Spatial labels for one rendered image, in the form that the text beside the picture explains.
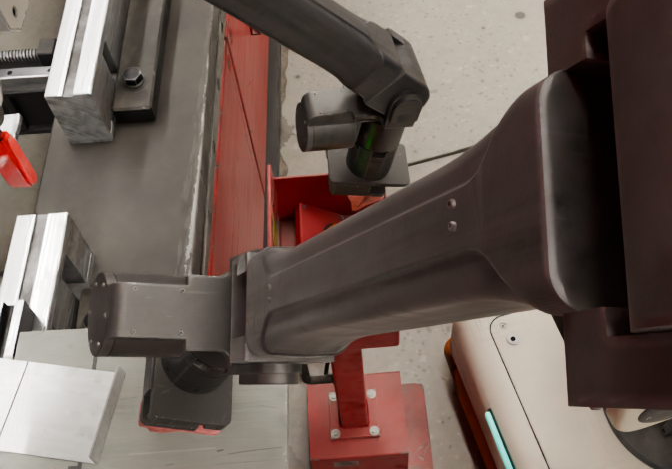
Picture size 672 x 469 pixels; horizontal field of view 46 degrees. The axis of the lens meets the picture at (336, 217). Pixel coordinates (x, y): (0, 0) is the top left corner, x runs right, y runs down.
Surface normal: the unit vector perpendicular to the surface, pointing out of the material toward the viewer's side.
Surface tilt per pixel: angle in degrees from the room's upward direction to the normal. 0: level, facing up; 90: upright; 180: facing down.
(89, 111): 90
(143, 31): 0
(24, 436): 0
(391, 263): 68
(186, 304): 35
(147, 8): 0
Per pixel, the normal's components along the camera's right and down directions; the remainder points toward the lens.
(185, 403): 0.46, -0.50
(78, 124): 0.03, 0.83
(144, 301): 0.42, -0.19
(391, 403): 0.00, -0.58
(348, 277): -0.94, -0.07
